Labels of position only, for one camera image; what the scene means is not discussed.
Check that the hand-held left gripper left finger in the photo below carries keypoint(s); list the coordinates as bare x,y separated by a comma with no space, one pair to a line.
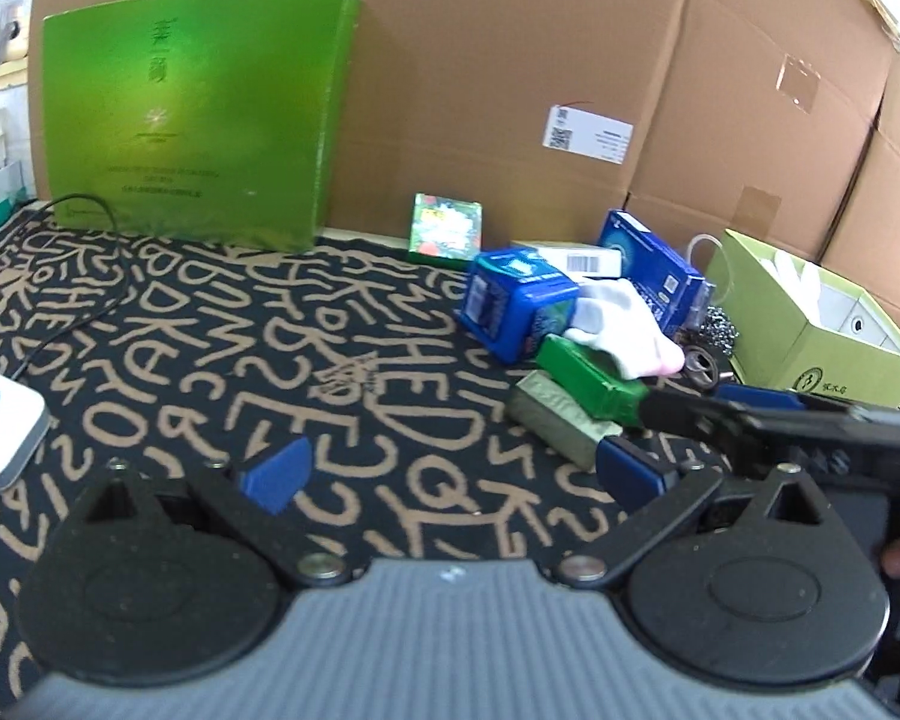
277,476

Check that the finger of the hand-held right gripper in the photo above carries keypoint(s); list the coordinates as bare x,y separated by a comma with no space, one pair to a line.
757,395
690,416

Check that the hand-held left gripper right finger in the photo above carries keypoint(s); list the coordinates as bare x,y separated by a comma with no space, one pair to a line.
630,472

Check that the light green box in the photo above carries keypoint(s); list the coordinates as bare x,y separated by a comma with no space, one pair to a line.
832,356

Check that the olive green box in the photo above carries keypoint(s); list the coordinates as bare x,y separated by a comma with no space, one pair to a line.
555,412

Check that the white sock with pink toe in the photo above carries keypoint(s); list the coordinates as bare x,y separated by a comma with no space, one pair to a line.
630,334

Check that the dark green box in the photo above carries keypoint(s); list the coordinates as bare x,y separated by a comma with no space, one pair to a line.
585,375

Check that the blue tissue pack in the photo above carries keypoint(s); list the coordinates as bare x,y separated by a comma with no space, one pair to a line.
514,304

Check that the pale yellow barcode box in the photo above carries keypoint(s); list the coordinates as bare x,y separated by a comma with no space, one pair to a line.
562,255

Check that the clear plastic cup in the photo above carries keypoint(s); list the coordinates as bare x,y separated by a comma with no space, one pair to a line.
709,242

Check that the blue cardboard box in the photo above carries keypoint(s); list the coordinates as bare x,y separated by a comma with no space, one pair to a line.
645,259

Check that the small floral green box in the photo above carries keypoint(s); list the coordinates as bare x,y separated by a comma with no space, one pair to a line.
446,229

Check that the white shipping label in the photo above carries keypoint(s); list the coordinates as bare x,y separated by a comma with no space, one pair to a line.
586,135

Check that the large flat green box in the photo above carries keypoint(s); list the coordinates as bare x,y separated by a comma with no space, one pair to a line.
195,112

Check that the large cardboard box with label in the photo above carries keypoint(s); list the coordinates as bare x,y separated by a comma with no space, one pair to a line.
495,52

